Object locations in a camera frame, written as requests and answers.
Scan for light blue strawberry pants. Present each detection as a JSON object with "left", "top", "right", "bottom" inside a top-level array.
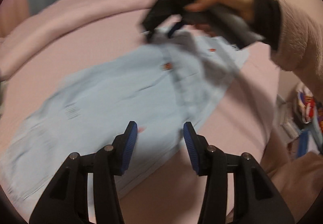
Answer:
[{"left": 1, "top": 30, "right": 249, "bottom": 203}]

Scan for right hand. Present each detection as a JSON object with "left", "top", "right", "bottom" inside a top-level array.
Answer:
[{"left": 183, "top": 0, "right": 256, "bottom": 38}]

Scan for pink duvet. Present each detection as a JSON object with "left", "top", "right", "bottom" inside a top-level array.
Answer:
[{"left": 0, "top": 0, "right": 162, "bottom": 81}]

